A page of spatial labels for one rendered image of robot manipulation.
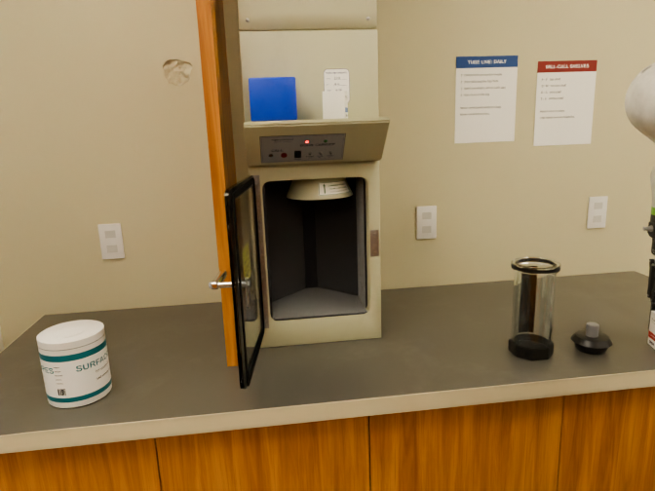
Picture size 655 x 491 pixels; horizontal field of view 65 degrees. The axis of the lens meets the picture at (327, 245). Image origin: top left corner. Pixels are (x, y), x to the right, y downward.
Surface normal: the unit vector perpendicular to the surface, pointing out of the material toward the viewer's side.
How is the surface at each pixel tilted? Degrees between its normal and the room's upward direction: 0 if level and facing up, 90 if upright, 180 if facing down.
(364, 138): 135
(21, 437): 90
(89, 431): 90
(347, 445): 90
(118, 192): 90
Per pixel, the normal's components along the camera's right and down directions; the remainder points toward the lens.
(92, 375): 0.76, 0.13
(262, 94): 0.13, 0.22
